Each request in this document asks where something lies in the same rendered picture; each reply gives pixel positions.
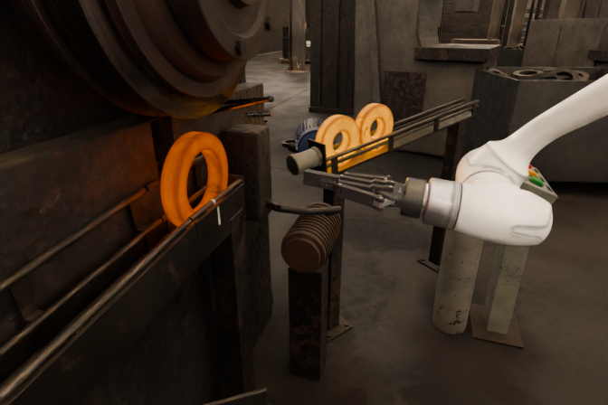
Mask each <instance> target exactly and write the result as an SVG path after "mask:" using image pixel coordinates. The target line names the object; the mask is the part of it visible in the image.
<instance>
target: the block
mask: <svg viewBox="0 0 608 405"><path fill-rule="evenodd" d="M222 139H223V148H224V150H225V153H226V156H227V162H228V174H237V175H243V181H244V195H245V210H246V218H245V220H246V221H256V222H261V221H264V219H265V218H266V217H267V216H268V215H269V214H270V213H271V209H269V208H267V207H266V203H267V201H272V197H271V146H270V129H269V127H266V126H262V125H250V124H239V123H237V124H234V125H232V126H230V127H228V128H226V129H224V130H223V132H222Z"/></svg>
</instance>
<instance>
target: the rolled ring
mask: <svg viewBox="0 0 608 405"><path fill-rule="evenodd" d="M200 152H202V154H203V155H204V158H205V161H206V163H207V169H208V179H207V186H206V189H205V193H204V197H203V199H202V200H201V202H200V203H199V204H198V205H197V206H196V207H195V208H194V209H192V207H191V206H190V204H189V201H188V198H187V191H186V184H187V176H188V173H189V169H190V166H191V164H192V163H193V161H194V159H195V157H196V156H197V155H198V154H199V153H200ZM227 183H228V162H227V156H226V153H225V150H224V148H223V144H222V143H221V141H220V140H219V139H218V138H217V137H216V136H215V135H213V134H211V133H206V132H196V131H192V132H188V133H186V134H183V135H182V136H181V137H179V138H178V139H177V140H176V142H175V143H174V144H173V145H172V147H171V148H170V150H169V152H168V154H167V156H166V160H165V162H164V166H163V170H162V174H161V183H160V193H161V201H162V205H163V208H164V211H165V213H166V216H167V218H168V219H169V220H170V221H171V222H172V223H173V224H174V225H175V226H177V227H178V226H179V225H180V224H181V223H182V222H183V221H185V220H186V219H187V218H188V217H189V216H191V215H192V214H193V213H194V212H196V211H197V210H199V209H200V208H201V207H202V206H204V205H205V204H206V203H208V202H209V201H210V200H211V199H213V198H214V197H215V196H216V195H217V194H218V193H220V192H221V191H223V190H224V189H225V188H226V187H227Z"/></svg>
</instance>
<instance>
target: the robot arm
mask: <svg viewBox="0 0 608 405"><path fill-rule="evenodd" d="M607 115H608V74H606V75H605V76H603V77H601V78H600V79H599V80H597V81H595V82H593V83H592V84H590V85H588V86H587V87H585V88H583V89H581V90H579V91H578V92H576V93H575V94H574V95H572V96H571V97H569V98H567V99H565V100H563V101H562V102H560V103H558V104H557V105H555V106H553V107H552V108H550V109H549V110H547V111H545V112H544V113H542V114H541V115H539V116H537V117H536V118H534V119H532V120H531V121H529V122H528V123H527V124H526V125H525V126H523V127H522V128H520V129H519V130H518V131H516V132H515V133H514V134H512V135H511V136H509V137H507V138H505V139H503V140H500V141H489V142H488V143H487V144H485V145H483V146H481V147H479V148H477V149H474V150H472V151H470V152H469V153H468V154H466V155H465V156H464V157H463V158H462V159H461V160H460V162H459V164H458V166H457V170H456V176H455V181H454V182H453V181H449V180H443V179H438V178H431V179H430V181H429V183H428V184H427V183H426V180H423V179H417V178H412V177H408V178H407V179H406V182H405V184H400V183H398V182H395V181H391V175H374V174H357V173H348V172H344V174H330V173H325V172H320V171H315V170H310V169H306V170H305V171H304V177H303V184H305V185H309V186H314V187H318V188H323V189H328V190H332V191H335V192H336V196H337V197H340V198H343V199H347V200H349V201H352V202H355V203H360V204H363V205H365V206H368V207H371V208H373V209H375V210H377V211H379V212H382V211H383V209H384V207H385V206H389V207H399V208H401V210H400V214H401V215H403V216H407V217H412V218H415V219H419V218H420V216H422V222H423V224H428V225H432V226H436V227H441V228H445V229H447V230H448V229H450V230H454V231H458V232H460V233H462V234H464V235H466V236H468V237H471V238H474V239H477V240H484V241H487V242H492V243H498V244H504V245H513V246H531V245H538V244H540V243H541V242H542V241H543V240H544V239H545V238H546V237H547V235H548V234H549V232H550V230H551V227H552V221H553V213H552V206H551V204H550V203H549V202H547V201H546V200H544V199H543V198H541V197H539V196H537V195H535V194H533V193H531V192H529V191H525V190H521V189H520V188H519V187H520V186H521V185H522V184H523V182H524V181H525V179H526V178H527V177H528V176H529V173H528V166H529V163H530V161H531V160H532V158H533V157H534V156H535V155H536V154H537V153H538V152H539V151H540V150H541V149H542V148H543V147H545V146H546V145H548V144H549V143H551V142H552V141H554V140H555V139H557V138H559V137H561V136H563V135H565V134H567V133H569V132H571V131H573V130H576V129H578V128H579V127H583V126H585V125H587V124H589V123H591V122H594V121H595V120H597V119H599V118H603V117H605V116H607Z"/></svg>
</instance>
